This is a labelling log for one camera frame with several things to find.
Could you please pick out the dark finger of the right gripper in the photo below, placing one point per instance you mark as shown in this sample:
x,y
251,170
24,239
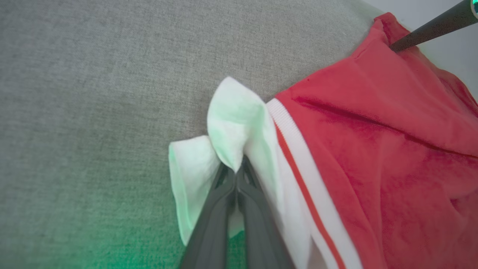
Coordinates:
x,y
437,26

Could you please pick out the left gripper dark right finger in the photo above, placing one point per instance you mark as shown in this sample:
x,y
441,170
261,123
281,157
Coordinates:
x,y
261,228

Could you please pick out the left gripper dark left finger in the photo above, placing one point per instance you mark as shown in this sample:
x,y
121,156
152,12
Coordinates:
x,y
213,228

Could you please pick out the red garment with white trim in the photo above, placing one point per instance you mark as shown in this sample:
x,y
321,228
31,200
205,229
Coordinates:
x,y
373,149

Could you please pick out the grey-green fabric sofa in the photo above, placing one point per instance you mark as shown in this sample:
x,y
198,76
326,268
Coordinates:
x,y
93,112

